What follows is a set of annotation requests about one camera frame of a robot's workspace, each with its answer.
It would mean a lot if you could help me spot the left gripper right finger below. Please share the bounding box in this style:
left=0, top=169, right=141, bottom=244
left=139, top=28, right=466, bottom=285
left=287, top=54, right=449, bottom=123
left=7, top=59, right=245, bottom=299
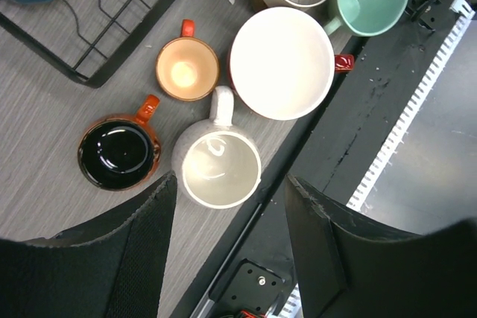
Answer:
left=285, top=175, right=476, bottom=317

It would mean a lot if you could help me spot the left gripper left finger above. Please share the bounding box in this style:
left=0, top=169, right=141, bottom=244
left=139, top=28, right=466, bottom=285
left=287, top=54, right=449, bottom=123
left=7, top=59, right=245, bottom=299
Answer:
left=1, top=171, right=177, bottom=317

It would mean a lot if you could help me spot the orange black mug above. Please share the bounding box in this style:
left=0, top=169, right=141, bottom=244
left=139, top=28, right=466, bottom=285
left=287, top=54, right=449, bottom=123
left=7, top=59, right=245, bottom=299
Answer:
left=77, top=95, right=161, bottom=191

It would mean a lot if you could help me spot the white mug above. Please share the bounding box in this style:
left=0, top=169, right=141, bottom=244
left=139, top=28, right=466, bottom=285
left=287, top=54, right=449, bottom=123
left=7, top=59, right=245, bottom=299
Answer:
left=171, top=86, right=262, bottom=209

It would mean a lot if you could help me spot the small orange cup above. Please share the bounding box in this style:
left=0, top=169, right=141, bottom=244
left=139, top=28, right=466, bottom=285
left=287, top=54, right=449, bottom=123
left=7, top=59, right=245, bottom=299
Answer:
left=156, top=19, right=220, bottom=101

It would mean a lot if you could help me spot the large white red cup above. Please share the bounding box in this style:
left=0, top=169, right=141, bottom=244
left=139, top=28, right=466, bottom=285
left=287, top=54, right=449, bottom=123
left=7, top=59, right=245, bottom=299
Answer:
left=229, top=7, right=355, bottom=121

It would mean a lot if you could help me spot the slotted cable duct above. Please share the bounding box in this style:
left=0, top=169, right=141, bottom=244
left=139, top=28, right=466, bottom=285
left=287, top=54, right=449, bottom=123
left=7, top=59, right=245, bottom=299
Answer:
left=346, top=0, right=475, bottom=212

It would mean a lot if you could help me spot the black wire dish rack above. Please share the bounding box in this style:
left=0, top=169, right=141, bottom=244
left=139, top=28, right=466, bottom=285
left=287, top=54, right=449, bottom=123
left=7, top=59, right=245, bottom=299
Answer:
left=1, top=0, right=175, bottom=88

